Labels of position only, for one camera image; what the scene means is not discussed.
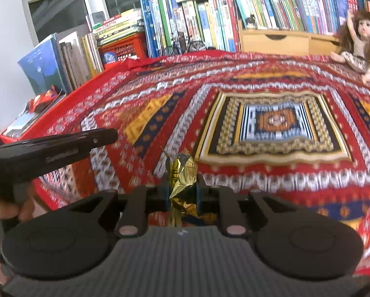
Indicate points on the flat magazines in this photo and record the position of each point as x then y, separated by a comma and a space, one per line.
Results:
24, 122

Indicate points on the wooden drawer box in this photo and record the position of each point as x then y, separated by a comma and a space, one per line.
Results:
265, 43

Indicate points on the row of upright books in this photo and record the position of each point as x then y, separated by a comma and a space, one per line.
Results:
203, 21

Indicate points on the small black haired figurine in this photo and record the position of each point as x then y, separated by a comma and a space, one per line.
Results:
250, 21

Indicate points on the gold foil wrapper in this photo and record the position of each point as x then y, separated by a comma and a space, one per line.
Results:
183, 188

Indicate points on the red patterned blanket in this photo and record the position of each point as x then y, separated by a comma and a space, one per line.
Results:
135, 99

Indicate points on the black miniature bicycle model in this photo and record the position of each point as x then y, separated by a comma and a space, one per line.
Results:
200, 46

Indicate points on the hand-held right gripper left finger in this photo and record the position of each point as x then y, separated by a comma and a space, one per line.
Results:
164, 198

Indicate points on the leaning large picture books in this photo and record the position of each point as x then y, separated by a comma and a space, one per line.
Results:
45, 65

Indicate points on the person's left hand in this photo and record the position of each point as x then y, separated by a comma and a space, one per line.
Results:
5, 211

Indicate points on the brown haired doll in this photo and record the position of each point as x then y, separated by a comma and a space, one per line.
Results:
361, 37

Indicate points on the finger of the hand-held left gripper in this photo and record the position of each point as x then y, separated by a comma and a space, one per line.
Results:
103, 137

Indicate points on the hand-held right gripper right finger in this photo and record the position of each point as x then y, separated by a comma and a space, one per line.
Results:
200, 196

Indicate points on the red plastic crate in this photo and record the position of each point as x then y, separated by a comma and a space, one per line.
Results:
126, 48

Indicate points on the red snack packet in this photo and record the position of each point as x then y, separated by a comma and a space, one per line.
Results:
42, 100

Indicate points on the stack of flat books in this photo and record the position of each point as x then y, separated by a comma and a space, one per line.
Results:
120, 27

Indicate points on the blue round can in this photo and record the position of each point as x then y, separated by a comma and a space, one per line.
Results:
110, 58

